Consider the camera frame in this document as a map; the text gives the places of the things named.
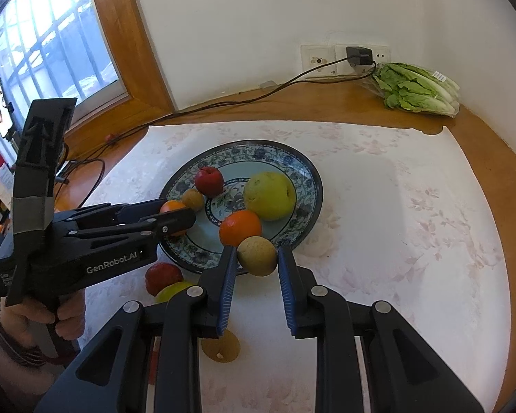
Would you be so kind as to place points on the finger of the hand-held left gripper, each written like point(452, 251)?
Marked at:
point(172, 223)
point(112, 213)

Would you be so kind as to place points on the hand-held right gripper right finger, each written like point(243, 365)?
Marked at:
point(287, 292)

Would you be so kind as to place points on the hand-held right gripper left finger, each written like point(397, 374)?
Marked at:
point(227, 292)

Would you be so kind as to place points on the orange mandarin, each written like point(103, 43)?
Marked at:
point(240, 228)
point(172, 206)

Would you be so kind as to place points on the small brown kiwi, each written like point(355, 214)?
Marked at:
point(257, 256)
point(193, 198)

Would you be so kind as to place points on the green apple with stem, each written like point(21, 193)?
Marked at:
point(174, 291)

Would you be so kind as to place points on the small red apple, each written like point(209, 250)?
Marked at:
point(162, 277)
point(209, 180)

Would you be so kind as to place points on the brown kiwi with white scar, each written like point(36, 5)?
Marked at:
point(223, 348)

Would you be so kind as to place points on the pale yellow-green pear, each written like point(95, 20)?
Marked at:
point(268, 195)

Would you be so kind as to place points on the blue patterned ceramic plate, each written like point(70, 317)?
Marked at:
point(301, 189)

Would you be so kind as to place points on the person's left hand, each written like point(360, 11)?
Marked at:
point(71, 316)

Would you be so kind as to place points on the white floral tablecloth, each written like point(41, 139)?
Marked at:
point(391, 223)

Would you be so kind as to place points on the small clear plastic piece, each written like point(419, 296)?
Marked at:
point(267, 85)

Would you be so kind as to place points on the wooden framed window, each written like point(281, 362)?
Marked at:
point(124, 30)

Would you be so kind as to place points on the bagged green leafy lettuce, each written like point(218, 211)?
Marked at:
point(408, 88)

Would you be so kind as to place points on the black charger adapter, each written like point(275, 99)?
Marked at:
point(359, 56)

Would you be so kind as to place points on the white coaxial wall outlet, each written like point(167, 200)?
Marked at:
point(316, 58)

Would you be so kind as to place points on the white power wall socket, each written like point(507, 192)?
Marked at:
point(382, 56)

